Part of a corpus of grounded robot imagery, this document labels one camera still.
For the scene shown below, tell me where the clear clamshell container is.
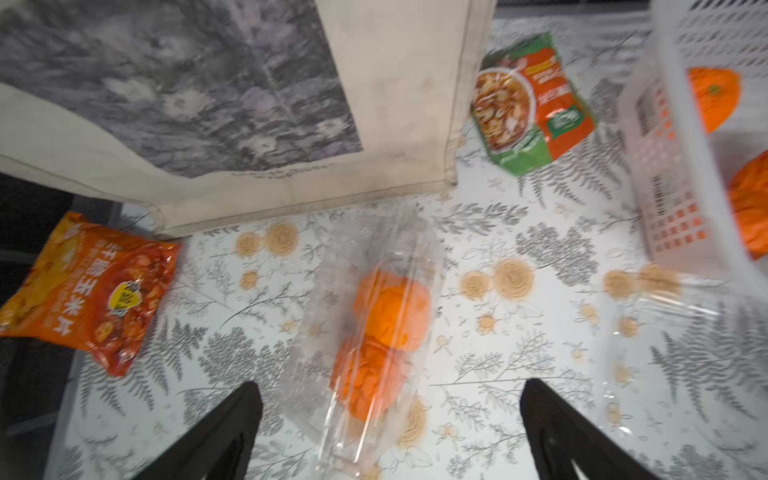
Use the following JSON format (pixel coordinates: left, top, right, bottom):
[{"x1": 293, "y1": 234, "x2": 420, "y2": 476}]
[
  {"x1": 595, "y1": 288, "x2": 767, "y2": 479},
  {"x1": 280, "y1": 211, "x2": 444, "y2": 479}
]

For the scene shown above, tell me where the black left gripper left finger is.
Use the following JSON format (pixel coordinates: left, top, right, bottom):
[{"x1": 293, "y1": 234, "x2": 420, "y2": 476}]
[{"x1": 136, "y1": 381, "x2": 263, "y2": 479}]

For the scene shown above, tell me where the white plastic perforated basket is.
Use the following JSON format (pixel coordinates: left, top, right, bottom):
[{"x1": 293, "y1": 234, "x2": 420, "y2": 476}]
[{"x1": 617, "y1": 1, "x2": 767, "y2": 298}]

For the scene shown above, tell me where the green red snack packet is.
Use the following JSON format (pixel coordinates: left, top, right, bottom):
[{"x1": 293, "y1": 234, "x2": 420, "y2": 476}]
[{"x1": 471, "y1": 33, "x2": 597, "y2": 177}]

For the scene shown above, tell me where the orange fruit six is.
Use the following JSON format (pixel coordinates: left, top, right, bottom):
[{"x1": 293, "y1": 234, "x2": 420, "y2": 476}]
[{"x1": 330, "y1": 337, "x2": 411, "y2": 422}]

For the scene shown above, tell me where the orange fruit four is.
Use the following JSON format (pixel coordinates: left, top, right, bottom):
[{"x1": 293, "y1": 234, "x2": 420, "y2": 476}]
[{"x1": 729, "y1": 151, "x2": 768, "y2": 260}]

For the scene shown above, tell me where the orange fruit five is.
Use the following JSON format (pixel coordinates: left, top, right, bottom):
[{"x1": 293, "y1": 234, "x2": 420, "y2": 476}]
[{"x1": 354, "y1": 268, "x2": 432, "y2": 352}]

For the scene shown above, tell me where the cream Monet canvas tote bag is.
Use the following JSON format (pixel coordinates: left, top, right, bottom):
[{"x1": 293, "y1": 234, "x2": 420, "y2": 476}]
[{"x1": 1, "y1": 1, "x2": 496, "y2": 237}]

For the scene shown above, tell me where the orange fruit three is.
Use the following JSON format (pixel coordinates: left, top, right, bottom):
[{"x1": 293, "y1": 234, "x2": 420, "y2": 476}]
[{"x1": 688, "y1": 67, "x2": 742, "y2": 133}]

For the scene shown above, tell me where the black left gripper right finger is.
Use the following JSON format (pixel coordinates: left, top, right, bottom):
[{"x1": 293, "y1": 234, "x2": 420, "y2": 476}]
[{"x1": 520, "y1": 378, "x2": 656, "y2": 480}]

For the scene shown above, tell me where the orange red snack bag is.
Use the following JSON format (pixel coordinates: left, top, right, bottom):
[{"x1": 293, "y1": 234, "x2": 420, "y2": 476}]
[{"x1": 1, "y1": 212, "x2": 182, "y2": 377}]

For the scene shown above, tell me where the floral patterned table cloth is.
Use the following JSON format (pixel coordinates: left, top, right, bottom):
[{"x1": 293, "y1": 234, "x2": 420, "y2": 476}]
[{"x1": 45, "y1": 11, "x2": 736, "y2": 479}]

